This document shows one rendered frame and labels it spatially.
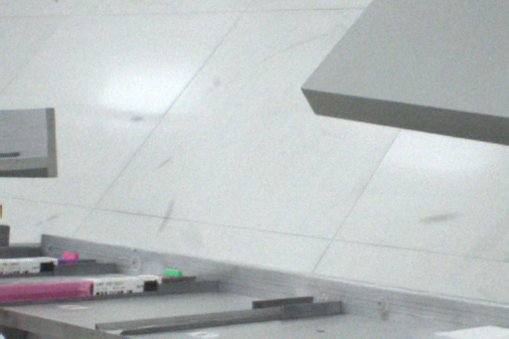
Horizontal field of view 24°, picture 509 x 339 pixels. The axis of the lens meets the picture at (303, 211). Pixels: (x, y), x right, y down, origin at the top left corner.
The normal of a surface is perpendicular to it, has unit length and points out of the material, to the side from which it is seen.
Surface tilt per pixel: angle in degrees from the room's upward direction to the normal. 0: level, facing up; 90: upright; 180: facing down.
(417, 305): 42
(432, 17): 0
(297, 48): 0
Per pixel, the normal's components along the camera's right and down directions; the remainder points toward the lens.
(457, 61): -0.42, -0.67
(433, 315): -0.63, 0.00
